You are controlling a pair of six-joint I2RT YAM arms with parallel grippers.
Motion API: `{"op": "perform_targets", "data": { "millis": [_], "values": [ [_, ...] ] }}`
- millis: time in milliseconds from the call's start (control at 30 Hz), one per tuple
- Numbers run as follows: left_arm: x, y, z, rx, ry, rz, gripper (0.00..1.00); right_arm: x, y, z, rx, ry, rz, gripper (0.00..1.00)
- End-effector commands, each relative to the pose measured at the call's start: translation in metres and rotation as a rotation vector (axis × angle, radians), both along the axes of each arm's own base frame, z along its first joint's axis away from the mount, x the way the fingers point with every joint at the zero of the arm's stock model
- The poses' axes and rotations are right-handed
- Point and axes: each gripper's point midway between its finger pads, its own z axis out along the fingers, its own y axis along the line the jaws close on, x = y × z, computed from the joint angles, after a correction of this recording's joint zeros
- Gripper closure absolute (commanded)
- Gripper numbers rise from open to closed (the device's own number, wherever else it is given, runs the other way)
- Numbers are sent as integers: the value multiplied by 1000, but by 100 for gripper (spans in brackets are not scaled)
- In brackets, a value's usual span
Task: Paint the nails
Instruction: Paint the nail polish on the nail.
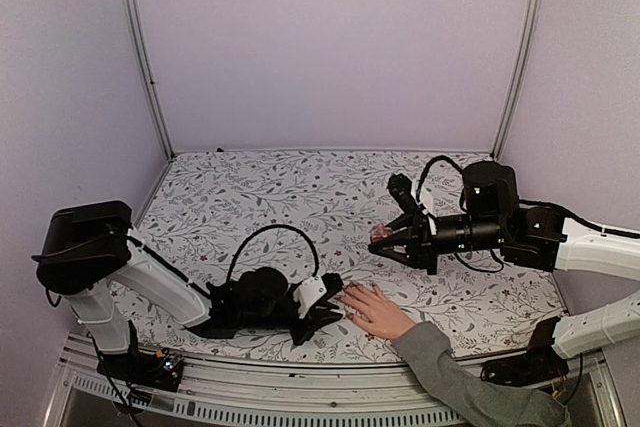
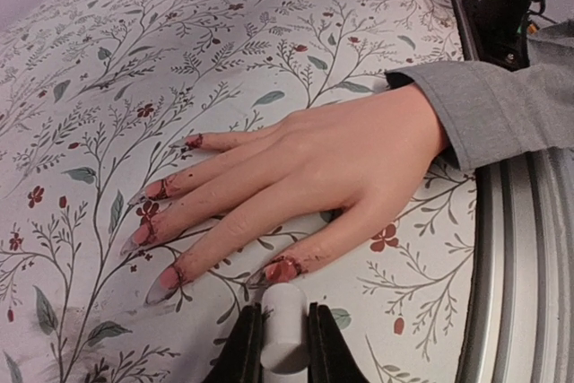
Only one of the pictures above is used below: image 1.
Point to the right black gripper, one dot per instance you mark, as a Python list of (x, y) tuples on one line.
[(420, 252)]

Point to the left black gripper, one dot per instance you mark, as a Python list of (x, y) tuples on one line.
[(314, 322)]

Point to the glitter nail polish bottle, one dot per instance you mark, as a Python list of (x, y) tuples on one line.
[(380, 232)]

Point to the grey sleeved forearm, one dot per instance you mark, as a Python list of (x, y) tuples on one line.
[(426, 350)]

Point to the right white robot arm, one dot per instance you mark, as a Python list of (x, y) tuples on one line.
[(590, 247)]

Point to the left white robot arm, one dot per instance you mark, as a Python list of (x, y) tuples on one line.
[(89, 246)]

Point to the person's bare hand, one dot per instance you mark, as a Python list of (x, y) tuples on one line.
[(374, 313)]

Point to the floral patterned table mat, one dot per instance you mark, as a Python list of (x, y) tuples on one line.
[(218, 215)]

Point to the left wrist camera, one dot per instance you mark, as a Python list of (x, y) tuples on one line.
[(309, 291)]

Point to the slotted metal front rail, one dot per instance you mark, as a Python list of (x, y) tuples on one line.
[(219, 391)]

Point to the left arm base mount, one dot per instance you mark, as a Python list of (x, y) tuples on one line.
[(161, 370)]

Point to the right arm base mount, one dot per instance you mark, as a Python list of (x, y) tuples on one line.
[(537, 364)]

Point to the right aluminium frame post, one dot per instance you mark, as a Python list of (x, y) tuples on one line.
[(531, 15)]

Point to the aluminium frame post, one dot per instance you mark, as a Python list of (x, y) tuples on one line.
[(531, 15), (133, 19)]

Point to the left aluminium frame post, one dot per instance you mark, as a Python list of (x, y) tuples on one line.
[(133, 19)]

